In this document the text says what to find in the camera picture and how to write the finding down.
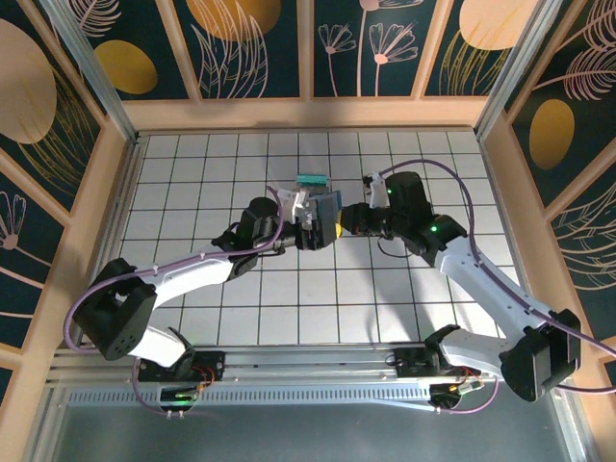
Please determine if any blue leather card holder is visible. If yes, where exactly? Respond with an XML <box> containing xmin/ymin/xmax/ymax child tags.
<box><xmin>301</xmin><ymin>190</ymin><xmax>345</xmax><ymax>247</ymax></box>

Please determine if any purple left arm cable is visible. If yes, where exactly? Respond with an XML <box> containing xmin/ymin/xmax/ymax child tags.
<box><xmin>64</xmin><ymin>185</ymin><xmax>285</xmax><ymax>418</ymax></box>

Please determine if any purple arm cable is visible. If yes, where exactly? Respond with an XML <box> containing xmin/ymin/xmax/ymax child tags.
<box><xmin>377</xmin><ymin>160</ymin><xmax>616</xmax><ymax>415</ymax></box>
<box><xmin>64</xmin><ymin>185</ymin><xmax>285</xmax><ymax>418</ymax></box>

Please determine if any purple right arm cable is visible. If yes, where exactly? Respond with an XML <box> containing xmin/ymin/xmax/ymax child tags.
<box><xmin>377</xmin><ymin>160</ymin><xmax>616</xmax><ymax>415</ymax></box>

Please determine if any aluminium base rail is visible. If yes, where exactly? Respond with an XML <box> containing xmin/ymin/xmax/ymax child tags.
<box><xmin>47</xmin><ymin>342</ymin><xmax>569</xmax><ymax>384</ymax></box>

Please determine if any aluminium side rail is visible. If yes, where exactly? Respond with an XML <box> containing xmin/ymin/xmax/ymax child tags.
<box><xmin>89</xmin><ymin>134</ymin><xmax>145</xmax><ymax>346</ymax></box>

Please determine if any aluminium frame post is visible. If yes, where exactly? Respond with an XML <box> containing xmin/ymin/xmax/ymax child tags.
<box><xmin>474</xmin><ymin>0</ymin><xmax>567</xmax><ymax>141</ymax></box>
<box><xmin>40</xmin><ymin>0</ymin><xmax>141</xmax><ymax>145</ymax></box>

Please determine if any slotted grey cable duct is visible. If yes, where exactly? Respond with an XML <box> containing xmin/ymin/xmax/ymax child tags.
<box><xmin>66</xmin><ymin>384</ymin><xmax>434</xmax><ymax>408</ymax></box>

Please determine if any grey metal base plate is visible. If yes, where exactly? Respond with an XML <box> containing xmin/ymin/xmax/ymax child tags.
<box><xmin>47</xmin><ymin>403</ymin><xmax>578</xmax><ymax>462</ymax></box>

